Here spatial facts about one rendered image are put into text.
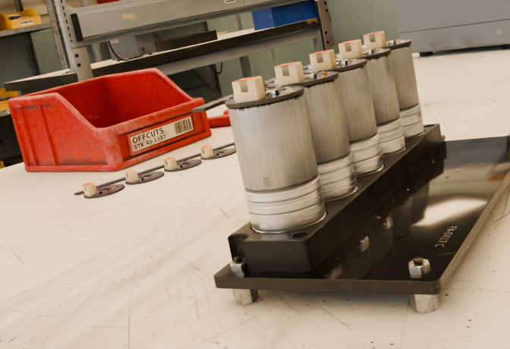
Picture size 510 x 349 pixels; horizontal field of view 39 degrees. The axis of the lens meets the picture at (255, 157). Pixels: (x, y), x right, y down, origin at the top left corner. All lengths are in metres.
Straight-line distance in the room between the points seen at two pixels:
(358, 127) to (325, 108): 0.03
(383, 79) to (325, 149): 0.06
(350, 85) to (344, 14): 6.16
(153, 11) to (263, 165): 2.69
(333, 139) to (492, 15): 0.54
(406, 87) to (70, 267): 0.16
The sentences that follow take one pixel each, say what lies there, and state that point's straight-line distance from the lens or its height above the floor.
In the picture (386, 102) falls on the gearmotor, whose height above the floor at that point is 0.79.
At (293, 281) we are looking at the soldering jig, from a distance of 0.21.
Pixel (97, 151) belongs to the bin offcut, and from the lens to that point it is 0.51.
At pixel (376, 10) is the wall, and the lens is 6.18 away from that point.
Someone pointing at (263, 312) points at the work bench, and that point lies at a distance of 0.22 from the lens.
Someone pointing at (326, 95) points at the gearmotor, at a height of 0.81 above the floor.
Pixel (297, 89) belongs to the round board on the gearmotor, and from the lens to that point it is 0.22.
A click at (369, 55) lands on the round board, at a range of 0.29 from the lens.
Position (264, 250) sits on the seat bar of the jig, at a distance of 0.22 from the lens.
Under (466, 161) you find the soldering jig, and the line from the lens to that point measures 0.31.
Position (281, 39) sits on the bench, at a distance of 3.38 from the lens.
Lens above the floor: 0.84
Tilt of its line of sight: 11 degrees down
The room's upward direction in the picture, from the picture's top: 12 degrees counter-clockwise
